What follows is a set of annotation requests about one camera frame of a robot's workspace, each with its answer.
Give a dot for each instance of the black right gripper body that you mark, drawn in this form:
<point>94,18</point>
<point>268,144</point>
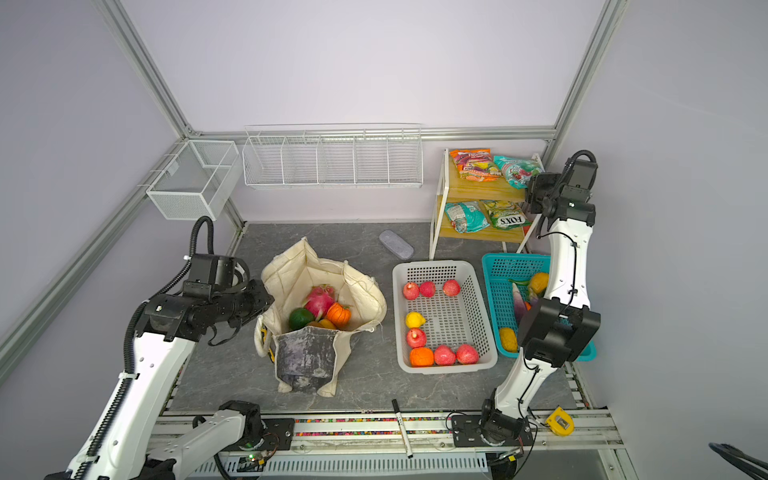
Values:
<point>544,195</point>

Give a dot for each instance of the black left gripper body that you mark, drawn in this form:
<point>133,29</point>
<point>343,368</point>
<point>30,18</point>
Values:
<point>239,306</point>

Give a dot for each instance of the teal red snack bag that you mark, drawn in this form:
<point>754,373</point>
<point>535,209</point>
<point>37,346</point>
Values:
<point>518,172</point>

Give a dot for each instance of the green bell pepper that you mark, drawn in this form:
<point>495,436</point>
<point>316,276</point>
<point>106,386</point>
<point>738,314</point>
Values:
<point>299,318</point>

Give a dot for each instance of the cream canvas grocery bag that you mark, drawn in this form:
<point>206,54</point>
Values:
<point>309,359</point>

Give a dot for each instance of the pink dragon fruit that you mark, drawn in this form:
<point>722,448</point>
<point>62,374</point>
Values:
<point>320,299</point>

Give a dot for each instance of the small orange pumpkin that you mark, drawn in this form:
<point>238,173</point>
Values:
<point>339,315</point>

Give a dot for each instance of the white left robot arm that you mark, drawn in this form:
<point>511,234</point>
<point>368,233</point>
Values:
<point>164,330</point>

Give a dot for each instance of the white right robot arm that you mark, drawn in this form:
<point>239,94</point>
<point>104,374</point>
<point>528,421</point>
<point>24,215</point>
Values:
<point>504,415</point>

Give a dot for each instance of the green Fox's candy bag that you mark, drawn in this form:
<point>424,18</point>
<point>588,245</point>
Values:
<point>505,215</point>

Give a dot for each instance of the orange pink snack bag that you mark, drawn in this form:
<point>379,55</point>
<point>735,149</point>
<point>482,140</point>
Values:
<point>475,165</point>

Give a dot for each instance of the white metal wooden shelf rack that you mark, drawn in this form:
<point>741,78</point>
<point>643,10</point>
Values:
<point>451,188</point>

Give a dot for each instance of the yellow bell pepper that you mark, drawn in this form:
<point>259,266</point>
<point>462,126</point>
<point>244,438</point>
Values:
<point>538,284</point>

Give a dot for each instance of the teal plastic basket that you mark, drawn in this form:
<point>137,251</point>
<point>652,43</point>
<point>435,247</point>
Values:
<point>504,300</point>

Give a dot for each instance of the light purple eggplant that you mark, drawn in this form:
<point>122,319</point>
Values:
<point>520,307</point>

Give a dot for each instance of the yellow corn cob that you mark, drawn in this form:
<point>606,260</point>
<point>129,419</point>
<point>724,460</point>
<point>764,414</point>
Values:
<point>508,340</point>

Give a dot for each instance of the white plastic basket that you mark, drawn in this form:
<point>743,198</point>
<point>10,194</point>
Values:
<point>451,321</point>

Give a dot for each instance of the grey fabric glasses case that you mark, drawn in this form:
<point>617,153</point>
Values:
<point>396,245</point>

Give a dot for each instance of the yellow lemon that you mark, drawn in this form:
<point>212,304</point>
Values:
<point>414,320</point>

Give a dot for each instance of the black white marker pen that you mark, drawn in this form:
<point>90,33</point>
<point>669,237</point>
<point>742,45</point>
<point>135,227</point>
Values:
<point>402,428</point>

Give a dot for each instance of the black tripod leg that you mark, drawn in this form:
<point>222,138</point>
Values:
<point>753,467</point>

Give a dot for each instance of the white mesh wall box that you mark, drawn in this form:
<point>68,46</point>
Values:
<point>197,180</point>

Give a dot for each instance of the white wire wall basket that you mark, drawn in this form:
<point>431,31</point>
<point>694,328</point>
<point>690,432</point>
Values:
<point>333,155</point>

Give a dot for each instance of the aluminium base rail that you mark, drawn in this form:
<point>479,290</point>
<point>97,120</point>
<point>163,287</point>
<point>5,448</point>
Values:
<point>346,445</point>

